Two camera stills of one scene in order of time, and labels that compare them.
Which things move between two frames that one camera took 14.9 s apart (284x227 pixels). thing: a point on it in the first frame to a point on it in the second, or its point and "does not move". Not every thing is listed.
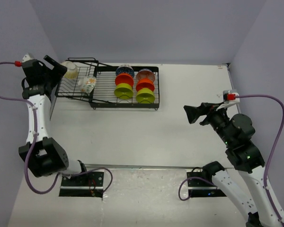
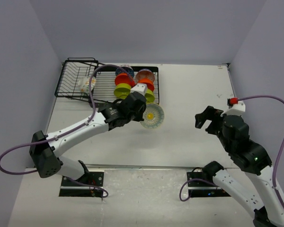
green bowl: [124, 91] does not move
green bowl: [145, 95] does not move
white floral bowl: [86, 83] does not move
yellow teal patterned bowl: [72, 70] to [153, 116]
